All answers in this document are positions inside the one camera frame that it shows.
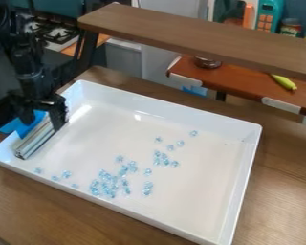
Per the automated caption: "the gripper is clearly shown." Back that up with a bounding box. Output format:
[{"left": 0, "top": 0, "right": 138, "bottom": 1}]
[{"left": 7, "top": 70, "right": 71, "bottom": 132}]

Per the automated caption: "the silver bar tool blue grip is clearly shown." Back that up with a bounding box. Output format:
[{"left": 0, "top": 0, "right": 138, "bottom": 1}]
[{"left": 0, "top": 109, "right": 61, "bottom": 161}]

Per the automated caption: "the pile of blue bits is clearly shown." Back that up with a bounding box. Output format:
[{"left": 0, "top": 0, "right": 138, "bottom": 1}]
[{"left": 32, "top": 128, "right": 201, "bottom": 201}]

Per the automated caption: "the toy stove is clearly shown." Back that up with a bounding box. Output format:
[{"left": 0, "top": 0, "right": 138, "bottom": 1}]
[{"left": 29, "top": 20, "right": 82, "bottom": 53}]

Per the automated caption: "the white tray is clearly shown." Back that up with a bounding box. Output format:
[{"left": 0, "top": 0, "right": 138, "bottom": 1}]
[{"left": 0, "top": 78, "right": 263, "bottom": 245}]

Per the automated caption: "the brown round toy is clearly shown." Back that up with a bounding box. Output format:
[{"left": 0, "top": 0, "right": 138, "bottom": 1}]
[{"left": 192, "top": 56, "right": 225, "bottom": 71}]

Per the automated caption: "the brown wooden shelf board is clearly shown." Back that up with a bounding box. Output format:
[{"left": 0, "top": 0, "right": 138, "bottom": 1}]
[{"left": 76, "top": 2, "right": 306, "bottom": 86}]

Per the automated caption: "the red-brown wooden shelf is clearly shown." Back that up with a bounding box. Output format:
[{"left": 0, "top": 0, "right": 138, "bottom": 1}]
[{"left": 164, "top": 55, "right": 306, "bottom": 117}]

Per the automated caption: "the yellow toy corn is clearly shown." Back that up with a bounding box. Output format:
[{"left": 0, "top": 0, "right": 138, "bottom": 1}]
[{"left": 269, "top": 73, "right": 299, "bottom": 92}]

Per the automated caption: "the toy microwave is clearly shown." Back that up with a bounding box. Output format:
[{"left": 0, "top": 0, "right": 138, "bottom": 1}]
[{"left": 241, "top": 0, "right": 286, "bottom": 33}]

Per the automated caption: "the can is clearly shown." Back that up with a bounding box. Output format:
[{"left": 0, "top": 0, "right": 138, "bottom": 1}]
[{"left": 279, "top": 17, "right": 304, "bottom": 39}]

